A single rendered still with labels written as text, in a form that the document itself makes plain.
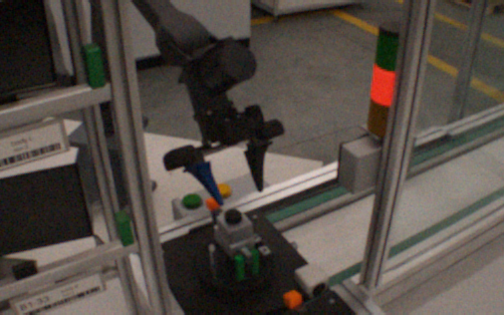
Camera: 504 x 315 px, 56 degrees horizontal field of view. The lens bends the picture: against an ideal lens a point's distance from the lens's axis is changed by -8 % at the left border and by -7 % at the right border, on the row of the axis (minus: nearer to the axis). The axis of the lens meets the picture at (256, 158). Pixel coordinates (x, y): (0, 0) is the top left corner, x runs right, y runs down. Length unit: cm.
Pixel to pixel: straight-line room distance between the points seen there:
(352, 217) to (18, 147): 84
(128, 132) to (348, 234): 73
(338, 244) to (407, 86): 47
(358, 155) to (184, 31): 31
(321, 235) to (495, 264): 40
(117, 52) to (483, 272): 94
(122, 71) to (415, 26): 38
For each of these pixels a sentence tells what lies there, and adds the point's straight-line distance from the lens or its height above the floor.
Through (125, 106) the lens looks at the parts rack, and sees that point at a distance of 40.
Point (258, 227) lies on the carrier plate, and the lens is 99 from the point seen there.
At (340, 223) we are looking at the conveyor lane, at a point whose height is 92.
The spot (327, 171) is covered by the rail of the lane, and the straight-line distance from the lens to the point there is 116.
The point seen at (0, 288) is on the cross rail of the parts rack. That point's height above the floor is 131.
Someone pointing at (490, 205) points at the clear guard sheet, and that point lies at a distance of 111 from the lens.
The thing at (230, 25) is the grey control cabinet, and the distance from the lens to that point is 421.
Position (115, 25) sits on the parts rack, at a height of 151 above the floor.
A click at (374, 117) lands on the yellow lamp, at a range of 72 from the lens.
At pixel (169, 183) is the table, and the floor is 86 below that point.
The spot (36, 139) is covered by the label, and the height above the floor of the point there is 144.
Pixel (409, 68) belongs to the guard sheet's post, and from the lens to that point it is 66.
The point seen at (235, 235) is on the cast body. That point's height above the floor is 107.
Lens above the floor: 163
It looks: 34 degrees down
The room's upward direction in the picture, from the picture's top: straight up
